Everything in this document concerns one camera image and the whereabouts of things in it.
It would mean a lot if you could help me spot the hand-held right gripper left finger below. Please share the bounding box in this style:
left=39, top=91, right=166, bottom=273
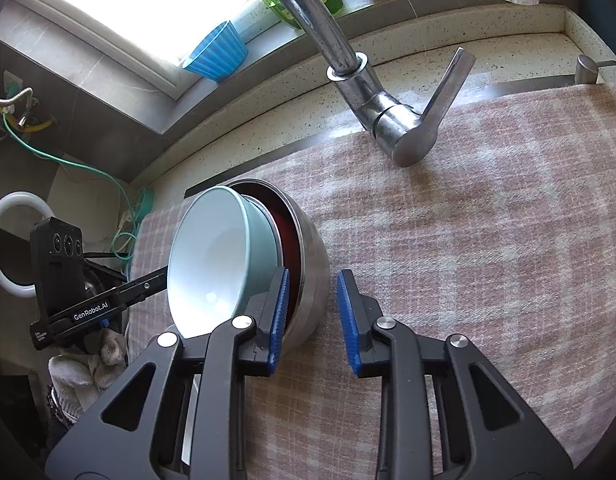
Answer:
left=47, top=266, right=291, bottom=480

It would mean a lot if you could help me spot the blue ribbed plastic cup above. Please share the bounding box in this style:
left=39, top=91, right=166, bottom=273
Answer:
left=182, top=20, right=250, bottom=82

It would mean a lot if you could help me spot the chrome kitchen faucet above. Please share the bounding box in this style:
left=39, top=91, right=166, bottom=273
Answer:
left=235, top=0, right=541, bottom=168

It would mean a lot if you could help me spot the person's left hand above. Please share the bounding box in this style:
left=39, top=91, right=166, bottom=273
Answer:
left=48, top=329, right=129, bottom=413

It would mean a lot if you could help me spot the teal round plastic stand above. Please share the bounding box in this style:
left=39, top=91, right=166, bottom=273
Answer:
left=133, top=187, right=155, bottom=226

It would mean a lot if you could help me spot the pink plaid cloth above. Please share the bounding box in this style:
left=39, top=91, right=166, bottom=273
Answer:
left=123, top=77, right=616, bottom=480

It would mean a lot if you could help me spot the flexible metal pipe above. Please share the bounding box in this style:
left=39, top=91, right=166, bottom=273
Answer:
left=0, top=87, right=35, bottom=112

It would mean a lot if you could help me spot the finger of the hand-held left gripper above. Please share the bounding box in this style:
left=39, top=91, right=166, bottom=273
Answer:
left=115, top=266, right=169, bottom=311
left=82, top=251, right=134, bottom=282

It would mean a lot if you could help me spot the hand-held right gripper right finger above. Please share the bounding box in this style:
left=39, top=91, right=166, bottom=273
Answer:
left=336, top=269, right=574, bottom=480

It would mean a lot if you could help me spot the white framed window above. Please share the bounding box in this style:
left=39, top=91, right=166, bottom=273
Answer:
left=10, top=0, right=309, bottom=133

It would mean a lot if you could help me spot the light teal bowl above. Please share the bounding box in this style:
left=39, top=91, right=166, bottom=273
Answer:
left=166, top=186, right=283, bottom=338

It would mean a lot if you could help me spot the steel soap dispenser pump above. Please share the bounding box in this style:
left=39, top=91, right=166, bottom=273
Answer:
left=574, top=54, right=616, bottom=85

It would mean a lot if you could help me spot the white ring light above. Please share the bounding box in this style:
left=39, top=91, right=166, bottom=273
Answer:
left=0, top=190, right=55, bottom=286

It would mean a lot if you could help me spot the teal hose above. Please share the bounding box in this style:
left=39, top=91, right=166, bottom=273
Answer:
left=3, top=110, right=144, bottom=261

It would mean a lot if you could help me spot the dark red bowl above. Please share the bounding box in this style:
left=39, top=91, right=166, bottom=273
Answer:
left=245, top=185, right=303, bottom=331

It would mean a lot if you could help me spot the stainless steel bowl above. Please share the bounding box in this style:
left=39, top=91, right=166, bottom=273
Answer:
left=228, top=178, right=332, bottom=356

